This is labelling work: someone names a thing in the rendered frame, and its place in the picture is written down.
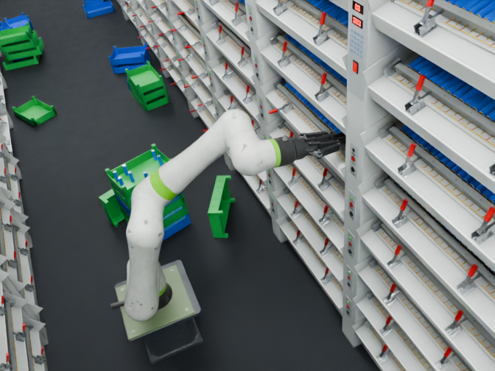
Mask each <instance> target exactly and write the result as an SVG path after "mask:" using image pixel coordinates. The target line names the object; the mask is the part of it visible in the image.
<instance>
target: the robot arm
mask: <svg viewBox="0 0 495 371"><path fill-rule="evenodd" d="M342 145H346V135H345V134H344V133H343V132H340V133H336V134H333V132H330V134H328V132H327V131H323V132H308V133H304V132H300V136H296V137H292V138H290V137H289V136H287V134H284V136H282V137H279V138H272V139H268V140H263V141H261V140H259V138H258V136H257V134H256V132H255V130H254V128H253V125H252V122H251V120H250V117H249V116H248V114H246V113H245V112H244V111H242V110H238V109H232V110H228V111H226V112H225V113H223V114H222V116H221V117H220V118H219V119H218V120H217V121H216V123H214V124H213V126H212V127H211V128H210V129H209V130H207V131H206V132H205V133H204V134H202V135H201V136H200V137H199V138H198V139H197V140H196V141H195V142H194V143H193V144H191V145H190V146H189V147H187V148H186V149H185V150H183V151H182V152H181V153H180V154H179V155H177V156H175V157H174V158H173V159H171V160H170V161H168V162H166V163H165V164H164V165H162V166H161V167H160V168H158V169H157V170H155V171H154V172H153V173H152V174H150V175H149V176H148V177H146V178H145V179H144V180H142V181H141V182H140V183H139V184H138V185H137V186H136V187H135V188H134V189H133V192H132V196H131V214H130V220H129V222H128V225H127V229H126V236H127V243H128V249H129V257H130V260H129V261H128V262H127V288H126V294H125V299H124V300H123V301H119V302H117V303H112V304H110V306H111V308H112V309H113V308H118V307H121V306H123V305H124V309H125V311H126V313H127V315H128V316H129V317H130V318H131V319H134V320H135V321H146V320H148V319H150V318H152V317H153V316H154V315H155V313H156V311H157V310H159V309H161V308H163V307H165V306H166V305H167V304H168V303H169V301H170V300H171V299H172V288H171V286H170V285H169V284H168V283H167V282H166V278H165V277H164V273H163V271H162V268H161V265H160V263H159V261H158V258H159V253H160V250H161V244H162V241H163V238H164V207H165V206H166V205H168V204H169V203H170V202H171V201H172V200H173V199H174V198H176V196H177V195H179V193H181V192H182V191H183V189H184V188H185V187H187V185H188V184H190V182H191V181H193V179H194V178H195V177H196V176H198V175H199V174H200V173H201V172H202V171H203V170H204V169H206V168H207V167H208V166H209V165H211V164H212V163H213V162H214V161H215V160H216V159H218V158H219V157H221V156H222V155H224V154H225V152H227V151H229V153H230V156H231V160H232V162H233V165H234V168H235V169H236V170H237V171H238V172H239V173H240V174H243V175H246V176H253V175H257V174H259V173H261V172H263V171H266V170H268V169H273V168H277V167H280V166H286V165H290V164H293V163H294V162H295V160H300V159H303V158H305V157H306V156H307V155H315V156H317V159H321V158H322V157H323V156H326V155H329V154H331V153H334V152H337V151H339V150H340V146H342Z"/></svg>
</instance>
